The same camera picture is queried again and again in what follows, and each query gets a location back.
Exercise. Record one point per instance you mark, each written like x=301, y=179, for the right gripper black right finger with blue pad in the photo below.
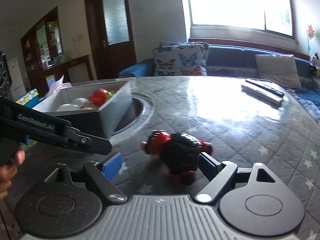
x=220, y=176

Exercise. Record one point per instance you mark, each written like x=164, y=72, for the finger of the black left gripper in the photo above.
x=76, y=140

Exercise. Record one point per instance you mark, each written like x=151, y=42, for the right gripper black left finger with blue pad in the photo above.
x=99, y=178

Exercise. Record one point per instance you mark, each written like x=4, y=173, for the black red doll figure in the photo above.
x=178, y=152

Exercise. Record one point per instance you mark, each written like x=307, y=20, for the person's left hand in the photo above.
x=8, y=171

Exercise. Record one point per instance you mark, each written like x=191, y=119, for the blue yellow dotted tissue box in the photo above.
x=30, y=99

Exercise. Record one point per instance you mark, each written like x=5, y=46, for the white refrigerator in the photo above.
x=17, y=86

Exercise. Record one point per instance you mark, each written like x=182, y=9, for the beige shell toy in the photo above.
x=89, y=105

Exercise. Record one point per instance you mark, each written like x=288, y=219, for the grey cardboard box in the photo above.
x=99, y=121

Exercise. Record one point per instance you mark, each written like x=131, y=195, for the red octopus toy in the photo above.
x=99, y=97

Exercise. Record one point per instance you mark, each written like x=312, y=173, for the white pink tissue pack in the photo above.
x=57, y=86

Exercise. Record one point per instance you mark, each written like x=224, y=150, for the green pear toy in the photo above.
x=109, y=94

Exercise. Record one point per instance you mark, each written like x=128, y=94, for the grey quilted star tablecloth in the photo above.
x=274, y=194

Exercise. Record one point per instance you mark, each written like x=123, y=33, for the dark wooden cabinet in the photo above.
x=43, y=55

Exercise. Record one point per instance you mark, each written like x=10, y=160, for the silver remote control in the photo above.
x=262, y=93

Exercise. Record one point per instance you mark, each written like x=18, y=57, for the black remote control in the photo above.
x=266, y=87

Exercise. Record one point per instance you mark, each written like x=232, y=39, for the dark wooden door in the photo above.
x=111, y=36

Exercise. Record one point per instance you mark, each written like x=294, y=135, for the blue sofa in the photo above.
x=236, y=61

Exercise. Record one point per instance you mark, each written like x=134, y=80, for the grey plain cushion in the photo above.
x=280, y=69

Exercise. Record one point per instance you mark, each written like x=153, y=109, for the butterfly print cushion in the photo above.
x=181, y=59

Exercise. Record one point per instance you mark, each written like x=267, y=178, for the plush toy on sofa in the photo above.
x=315, y=65

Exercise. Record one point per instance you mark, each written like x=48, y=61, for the window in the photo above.
x=273, y=16

